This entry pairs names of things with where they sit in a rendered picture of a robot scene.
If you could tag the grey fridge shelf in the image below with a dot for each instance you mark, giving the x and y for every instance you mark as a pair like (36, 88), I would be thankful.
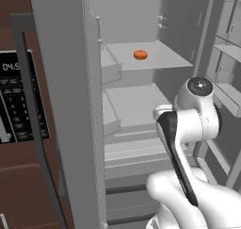
(163, 55)
(138, 104)

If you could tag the grey fridge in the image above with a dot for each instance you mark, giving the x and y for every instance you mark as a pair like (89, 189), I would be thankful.
(131, 16)

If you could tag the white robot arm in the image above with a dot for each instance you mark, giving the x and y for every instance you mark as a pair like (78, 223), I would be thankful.
(194, 119)

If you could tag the orange squash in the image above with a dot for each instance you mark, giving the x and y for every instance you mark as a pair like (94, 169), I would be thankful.
(140, 54)

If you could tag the grey fridge door bin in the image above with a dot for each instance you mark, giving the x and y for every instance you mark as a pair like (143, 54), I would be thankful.
(109, 119)
(109, 68)

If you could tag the grey fridge door with shelves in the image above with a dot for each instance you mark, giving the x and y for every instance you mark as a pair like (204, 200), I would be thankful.
(227, 50)

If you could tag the black microwave control panel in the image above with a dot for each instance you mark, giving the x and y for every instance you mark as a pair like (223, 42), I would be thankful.
(19, 107)

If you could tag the grey fridge drawer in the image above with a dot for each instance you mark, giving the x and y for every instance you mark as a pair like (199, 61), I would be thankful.
(128, 204)

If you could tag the brown cupboard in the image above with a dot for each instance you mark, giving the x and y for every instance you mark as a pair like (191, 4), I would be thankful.
(22, 182)

